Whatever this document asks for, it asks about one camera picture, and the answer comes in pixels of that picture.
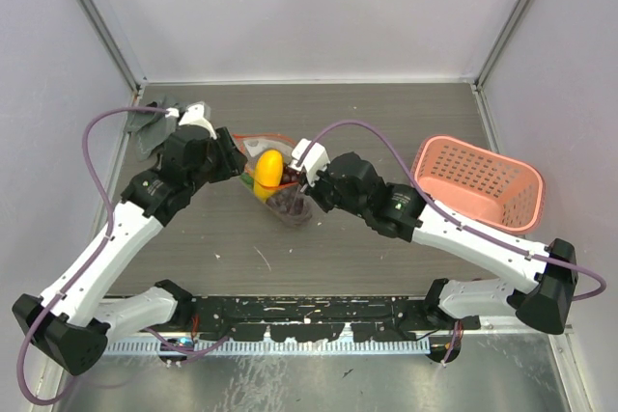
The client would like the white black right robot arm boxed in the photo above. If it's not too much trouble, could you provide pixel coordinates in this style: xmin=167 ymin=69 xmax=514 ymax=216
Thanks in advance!
xmin=301 ymin=152 xmax=578 ymax=335

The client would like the white slotted cable duct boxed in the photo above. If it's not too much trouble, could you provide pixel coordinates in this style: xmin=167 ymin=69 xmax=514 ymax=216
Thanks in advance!
xmin=103 ymin=336 xmax=431 ymax=357

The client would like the aluminium front rail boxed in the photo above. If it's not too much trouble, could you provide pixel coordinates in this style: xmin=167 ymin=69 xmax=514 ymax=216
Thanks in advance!
xmin=45 ymin=293 xmax=576 ymax=339

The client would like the green crumpled cloth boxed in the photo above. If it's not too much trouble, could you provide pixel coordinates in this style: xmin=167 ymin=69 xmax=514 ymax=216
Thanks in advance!
xmin=124 ymin=95 xmax=188 ymax=161

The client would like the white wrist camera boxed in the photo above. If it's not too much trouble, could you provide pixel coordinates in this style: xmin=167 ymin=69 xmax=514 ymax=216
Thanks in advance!
xmin=290 ymin=138 xmax=330 ymax=187
xmin=179 ymin=101 xmax=217 ymax=140

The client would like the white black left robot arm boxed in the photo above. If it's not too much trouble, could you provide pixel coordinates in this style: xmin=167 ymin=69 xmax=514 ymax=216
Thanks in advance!
xmin=12 ymin=124 xmax=247 ymax=376

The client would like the aluminium left frame post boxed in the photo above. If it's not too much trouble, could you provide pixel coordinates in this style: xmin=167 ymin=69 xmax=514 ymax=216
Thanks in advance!
xmin=77 ymin=0 xmax=148 ymax=93

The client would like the clear zip top bag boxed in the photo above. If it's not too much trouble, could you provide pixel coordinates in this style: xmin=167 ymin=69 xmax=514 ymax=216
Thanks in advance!
xmin=233 ymin=133 xmax=312 ymax=227

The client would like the green custard apple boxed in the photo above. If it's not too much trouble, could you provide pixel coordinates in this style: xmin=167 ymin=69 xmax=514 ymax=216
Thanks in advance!
xmin=240 ymin=173 xmax=254 ymax=190

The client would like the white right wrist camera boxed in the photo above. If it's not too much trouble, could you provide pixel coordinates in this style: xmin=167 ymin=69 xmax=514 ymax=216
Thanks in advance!
xmin=290 ymin=138 xmax=330 ymax=187

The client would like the aluminium right frame post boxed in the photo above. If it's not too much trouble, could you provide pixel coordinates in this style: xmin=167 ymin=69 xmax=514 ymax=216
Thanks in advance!
xmin=473 ymin=0 xmax=534 ymax=92

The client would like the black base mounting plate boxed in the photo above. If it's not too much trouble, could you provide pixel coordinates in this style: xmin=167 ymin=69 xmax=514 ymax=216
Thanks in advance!
xmin=153 ymin=296 xmax=453 ymax=343

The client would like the pink plastic basket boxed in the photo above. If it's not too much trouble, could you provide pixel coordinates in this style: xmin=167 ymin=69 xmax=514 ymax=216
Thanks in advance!
xmin=411 ymin=135 xmax=546 ymax=235

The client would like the dark red grape bunch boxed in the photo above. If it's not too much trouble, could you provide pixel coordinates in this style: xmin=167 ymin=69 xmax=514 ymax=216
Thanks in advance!
xmin=266 ymin=187 xmax=312 ymax=227

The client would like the aluminium frame post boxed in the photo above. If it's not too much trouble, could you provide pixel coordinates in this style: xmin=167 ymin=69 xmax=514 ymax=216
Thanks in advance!
xmin=77 ymin=0 xmax=148 ymax=93
xmin=473 ymin=0 xmax=534 ymax=92

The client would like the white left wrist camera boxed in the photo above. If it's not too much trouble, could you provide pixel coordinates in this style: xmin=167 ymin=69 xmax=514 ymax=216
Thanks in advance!
xmin=179 ymin=101 xmax=217 ymax=140

